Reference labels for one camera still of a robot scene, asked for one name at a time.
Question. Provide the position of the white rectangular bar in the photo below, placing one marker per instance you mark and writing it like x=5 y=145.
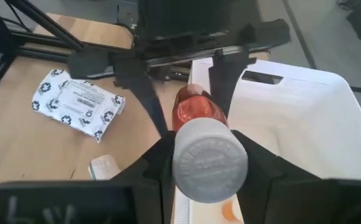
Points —
x=104 y=168

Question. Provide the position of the white perforated plastic basket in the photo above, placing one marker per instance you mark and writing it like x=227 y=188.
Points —
x=308 y=130

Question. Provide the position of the white printed packet with label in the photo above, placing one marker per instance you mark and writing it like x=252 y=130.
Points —
x=74 y=102

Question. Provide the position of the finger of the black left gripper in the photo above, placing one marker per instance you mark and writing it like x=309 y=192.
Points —
x=227 y=77
x=137 y=81

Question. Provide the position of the red bottle with white cap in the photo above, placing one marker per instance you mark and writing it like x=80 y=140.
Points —
x=210 y=161

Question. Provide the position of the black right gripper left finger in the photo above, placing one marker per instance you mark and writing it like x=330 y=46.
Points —
x=105 y=202

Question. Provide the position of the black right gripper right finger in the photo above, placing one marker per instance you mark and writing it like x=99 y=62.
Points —
x=292 y=199

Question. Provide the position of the black aluminium table frame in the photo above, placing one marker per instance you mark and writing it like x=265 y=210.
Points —
x=43 y=21

